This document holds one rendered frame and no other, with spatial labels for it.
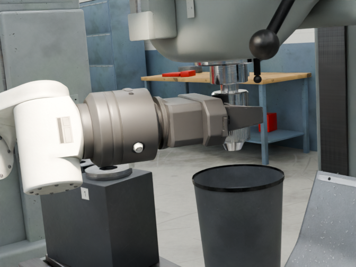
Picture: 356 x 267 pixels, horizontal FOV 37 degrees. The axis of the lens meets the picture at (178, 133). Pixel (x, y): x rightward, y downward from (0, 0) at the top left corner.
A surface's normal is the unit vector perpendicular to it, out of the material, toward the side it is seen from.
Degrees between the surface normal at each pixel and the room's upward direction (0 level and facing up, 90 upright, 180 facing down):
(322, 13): 99
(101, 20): 90
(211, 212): 94
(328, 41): 90
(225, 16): 112
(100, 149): 104
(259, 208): 94
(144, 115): 66
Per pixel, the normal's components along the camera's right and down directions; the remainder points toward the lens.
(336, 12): -0.77, 0.32
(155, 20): 0.61, 0.10
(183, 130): 0.32, 0.14
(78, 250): -0.68, 0.18
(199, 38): -0.36, 0.52
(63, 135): 0.27, -0.27
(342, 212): -0.75, -0.28
